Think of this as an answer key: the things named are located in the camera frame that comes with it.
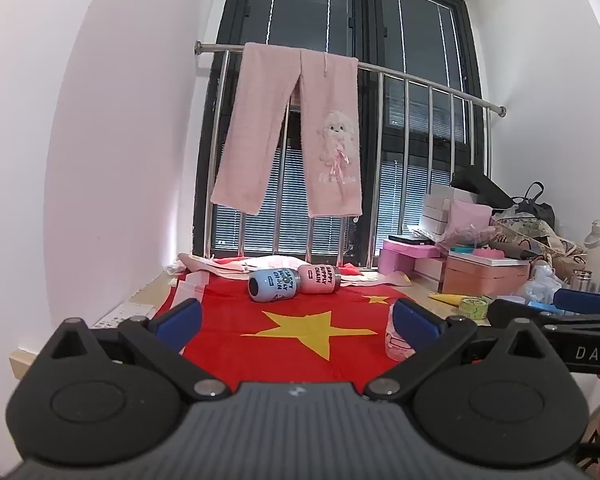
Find red cloth with yellow stars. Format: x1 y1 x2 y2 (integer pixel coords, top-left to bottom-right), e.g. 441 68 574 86
166 258 420 395

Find steel window railing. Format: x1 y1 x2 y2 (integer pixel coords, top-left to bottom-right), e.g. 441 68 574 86
194 40 507 268

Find blue printed cup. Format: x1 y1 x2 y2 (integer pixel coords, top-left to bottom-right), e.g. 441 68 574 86
247 268 302 303

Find white and pink garment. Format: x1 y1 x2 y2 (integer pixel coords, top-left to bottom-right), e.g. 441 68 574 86
166 253 303 282

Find small pink box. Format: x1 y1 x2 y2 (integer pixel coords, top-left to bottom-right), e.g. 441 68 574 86
379 239 448 274

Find green tape roll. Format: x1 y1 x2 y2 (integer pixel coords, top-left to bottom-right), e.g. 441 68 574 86
458 295 492 321

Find pale pink cartoon cup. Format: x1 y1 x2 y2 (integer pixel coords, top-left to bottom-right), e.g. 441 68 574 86
385 304 417 362

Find pink printed cup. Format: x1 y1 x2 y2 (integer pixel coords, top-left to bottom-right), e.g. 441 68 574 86
297 264 342 295

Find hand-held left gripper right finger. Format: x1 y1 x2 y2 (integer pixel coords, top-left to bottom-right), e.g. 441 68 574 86
362 298 565 403

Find white printed paper sheet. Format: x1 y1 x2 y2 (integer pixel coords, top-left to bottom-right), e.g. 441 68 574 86
92 299 153 332

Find black window frame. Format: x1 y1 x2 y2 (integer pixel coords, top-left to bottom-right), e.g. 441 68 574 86
192 0 487 268

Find stack of white boxes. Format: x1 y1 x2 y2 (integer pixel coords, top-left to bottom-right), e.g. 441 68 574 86
420 183 481 237

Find small glass jar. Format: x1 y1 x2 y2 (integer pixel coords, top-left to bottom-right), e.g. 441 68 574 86
570 269 594 293

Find pink storage box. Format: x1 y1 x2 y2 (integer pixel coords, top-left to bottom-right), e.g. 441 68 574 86
441 251 532 297

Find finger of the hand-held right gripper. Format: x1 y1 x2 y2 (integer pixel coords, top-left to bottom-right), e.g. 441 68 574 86
553 289 600 315
488 299 600 335

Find clear plastic bag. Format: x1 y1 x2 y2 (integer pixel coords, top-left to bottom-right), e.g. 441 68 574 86
515 259 571 308

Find white cardboard box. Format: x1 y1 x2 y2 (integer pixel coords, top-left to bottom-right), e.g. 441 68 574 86
412 257 449 282

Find floral patterned bag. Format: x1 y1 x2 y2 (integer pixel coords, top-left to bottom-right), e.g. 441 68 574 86
492 212 586 273

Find black flat device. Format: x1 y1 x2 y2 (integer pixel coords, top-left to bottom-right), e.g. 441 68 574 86
387 233 435 247

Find pink fleece pants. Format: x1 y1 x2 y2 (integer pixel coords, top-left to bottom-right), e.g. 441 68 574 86
210 42 365 219

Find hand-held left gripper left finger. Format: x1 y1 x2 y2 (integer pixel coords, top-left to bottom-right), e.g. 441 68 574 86
50 298 232 404

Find yellow cone wrapper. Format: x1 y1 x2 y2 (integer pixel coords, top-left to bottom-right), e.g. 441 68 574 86
426 290 465 307

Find black bag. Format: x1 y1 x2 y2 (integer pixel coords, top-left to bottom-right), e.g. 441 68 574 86
450 165 513 211

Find black handbag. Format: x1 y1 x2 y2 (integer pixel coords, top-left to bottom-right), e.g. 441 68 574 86
507 182 557 228

